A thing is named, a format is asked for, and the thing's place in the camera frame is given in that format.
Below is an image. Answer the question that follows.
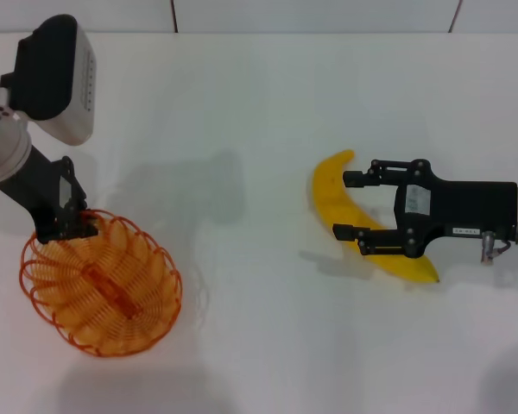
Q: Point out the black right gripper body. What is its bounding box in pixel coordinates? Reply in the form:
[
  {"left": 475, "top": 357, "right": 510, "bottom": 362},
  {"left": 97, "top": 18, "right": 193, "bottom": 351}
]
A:
[{"left": 395, "top": 159, "right": 518, "bottom": 259}]

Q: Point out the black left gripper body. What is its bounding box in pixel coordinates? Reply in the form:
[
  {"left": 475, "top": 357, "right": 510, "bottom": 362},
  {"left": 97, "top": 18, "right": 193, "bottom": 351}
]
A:
[{"left": 0, "top": 144, "right": 73, "bottom": 236}]

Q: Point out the yellow plastic banana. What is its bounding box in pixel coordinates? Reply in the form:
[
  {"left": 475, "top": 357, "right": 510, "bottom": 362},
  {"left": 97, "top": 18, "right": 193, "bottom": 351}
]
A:
[{"left": 313, "top": 149, "right": 441, "bottom": 285}]

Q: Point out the orange woven plastic basket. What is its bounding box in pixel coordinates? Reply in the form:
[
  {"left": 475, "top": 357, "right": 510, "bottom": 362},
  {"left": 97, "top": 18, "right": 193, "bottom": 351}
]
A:
[{"left": 19, "top": 209, "right": 183, "bottom": 358}]

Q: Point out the silver cable connector plug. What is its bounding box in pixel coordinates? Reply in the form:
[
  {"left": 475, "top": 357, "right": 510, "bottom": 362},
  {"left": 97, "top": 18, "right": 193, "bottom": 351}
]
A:
[{"left": 481, "top": 230, "right": 513, "bottom": 264}]

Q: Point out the white black wrist camera box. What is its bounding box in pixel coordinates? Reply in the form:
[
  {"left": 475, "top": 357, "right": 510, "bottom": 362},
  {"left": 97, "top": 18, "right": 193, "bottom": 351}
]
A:
[{"left": 8, "top": 14, "right": 97, "bottom": 146}]

